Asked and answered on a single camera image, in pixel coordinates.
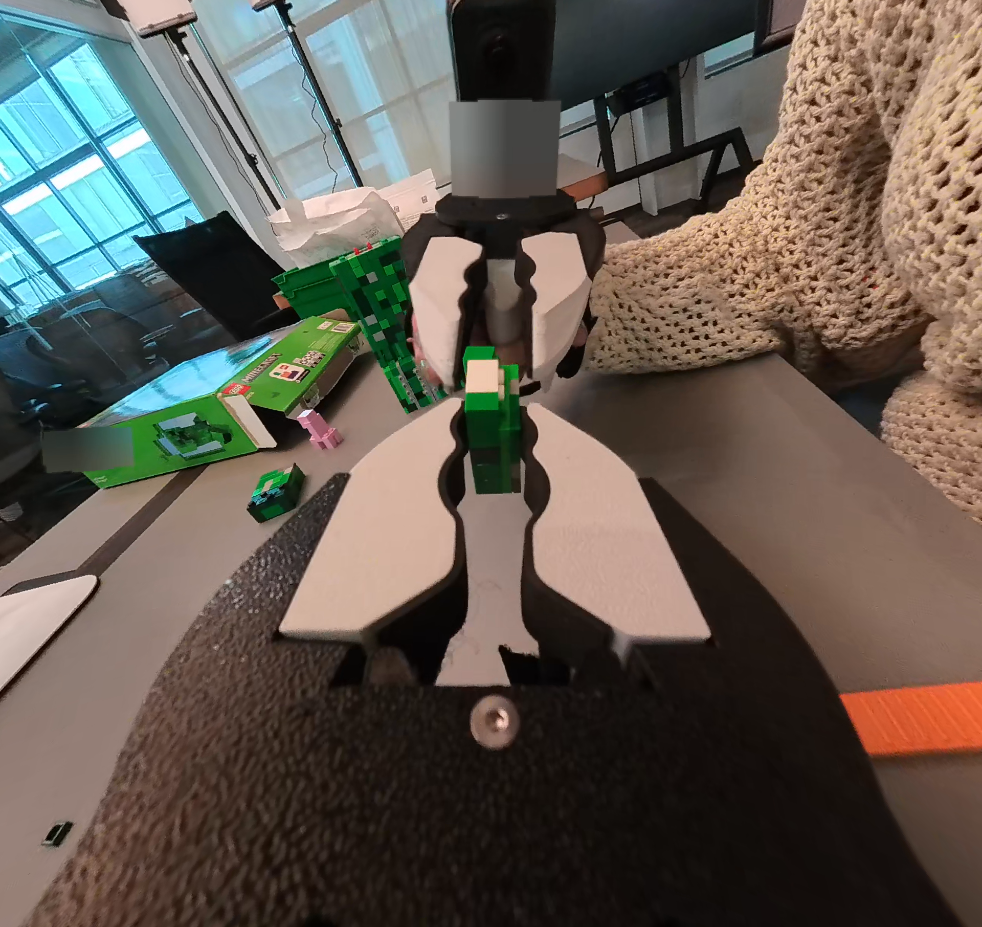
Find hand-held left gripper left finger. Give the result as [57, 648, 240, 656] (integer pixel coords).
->
[278, 396, 469, 646]

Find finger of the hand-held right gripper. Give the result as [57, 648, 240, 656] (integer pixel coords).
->
[518, 231, 592, 397]
[409, 235, 486, 394]

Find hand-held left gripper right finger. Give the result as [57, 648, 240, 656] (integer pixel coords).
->
[520, 401, 713, 646]

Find green and white lego build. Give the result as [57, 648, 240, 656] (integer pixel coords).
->
[460, 345, 526, 494]

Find person's right forearm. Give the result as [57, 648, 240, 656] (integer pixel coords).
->
[583, 198, 933, 394]

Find green pixel lego figure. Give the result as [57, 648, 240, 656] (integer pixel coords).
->
[330, 236, 442, 415]

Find small green lego head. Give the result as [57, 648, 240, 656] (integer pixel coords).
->
[247, 462, 306, 523]

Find pink lego pig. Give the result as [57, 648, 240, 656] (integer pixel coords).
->
[298, 409, 342, 452]

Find green lego set box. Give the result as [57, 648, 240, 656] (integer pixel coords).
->
[80, 317, 363, 489]

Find orange lego brick separator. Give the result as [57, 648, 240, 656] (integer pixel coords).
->
[840, 683, 982, 758]

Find person's right hand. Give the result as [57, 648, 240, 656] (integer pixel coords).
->
[409, 312, 442, 394]

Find white printed paper sheet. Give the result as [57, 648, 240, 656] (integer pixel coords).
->
[380, 169, 450, 214]

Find white paper bag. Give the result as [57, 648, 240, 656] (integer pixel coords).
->
[266, 186, 404, 272]

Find green plastic bin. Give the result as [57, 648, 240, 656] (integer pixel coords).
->
[272, 255, 362, 322]

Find black light stand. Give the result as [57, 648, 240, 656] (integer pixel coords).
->
[165, 25, 281, 210]
[280, 2, 365, 187]

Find monitor stand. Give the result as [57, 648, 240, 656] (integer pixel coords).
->
[594, 56, 753, 210]

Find black chair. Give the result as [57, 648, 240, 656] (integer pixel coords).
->
[134, 209, 300, 341]

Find large black monitor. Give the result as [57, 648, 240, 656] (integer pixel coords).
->
[441, 0, 772, 111]

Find white flat rounded pad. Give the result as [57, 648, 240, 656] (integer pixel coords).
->
[0, 574, 101, 694]

